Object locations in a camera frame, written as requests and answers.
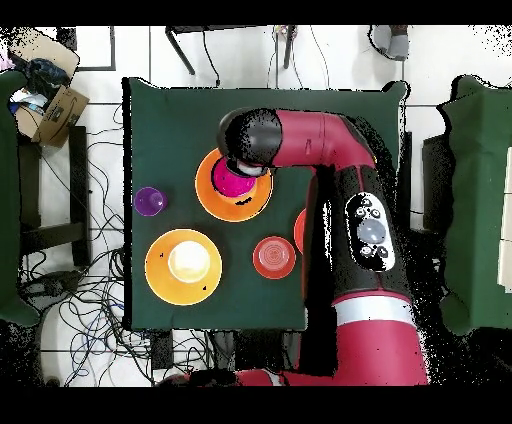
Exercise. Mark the pink plastic bowl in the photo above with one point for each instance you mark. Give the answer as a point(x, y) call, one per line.
point(230, 184)

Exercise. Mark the small red bowl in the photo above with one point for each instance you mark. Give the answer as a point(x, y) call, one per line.
point(274, 258)

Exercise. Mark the large orange bowl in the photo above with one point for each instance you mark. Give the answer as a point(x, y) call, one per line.
point(160, 276)
point(206, 192)

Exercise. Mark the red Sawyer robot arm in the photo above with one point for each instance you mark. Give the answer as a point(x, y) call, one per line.
point(320, 136)

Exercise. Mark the wide red bowl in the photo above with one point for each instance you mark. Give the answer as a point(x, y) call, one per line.
point(300, 230)

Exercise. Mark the purple plastic cup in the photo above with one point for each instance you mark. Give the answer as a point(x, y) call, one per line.
point(150, 201)

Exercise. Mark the dark green tablecloth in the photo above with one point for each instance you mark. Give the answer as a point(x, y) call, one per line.
point(180, 116)

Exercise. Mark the black metal stand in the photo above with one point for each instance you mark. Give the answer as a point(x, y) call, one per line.
point(224, 28)

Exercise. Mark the person's foot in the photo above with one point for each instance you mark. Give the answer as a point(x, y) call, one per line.
point(394, 44)

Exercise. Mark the open cardboard box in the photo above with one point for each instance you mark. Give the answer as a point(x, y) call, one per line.
point(60, 116)

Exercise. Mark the green covered table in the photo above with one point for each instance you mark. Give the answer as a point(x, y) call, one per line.
point(8, 200)
point(476, 200)

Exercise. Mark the dark blue bag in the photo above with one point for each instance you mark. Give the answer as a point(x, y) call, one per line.
point(46, 76)

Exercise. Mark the flat cardboard sheet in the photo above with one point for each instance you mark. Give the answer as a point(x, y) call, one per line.
point(44, 48)

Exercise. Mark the black bench frame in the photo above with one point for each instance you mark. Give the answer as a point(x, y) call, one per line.
point(78, 180)

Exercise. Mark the black metal frame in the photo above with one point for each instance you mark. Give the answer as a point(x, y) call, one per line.
point(67, 39)

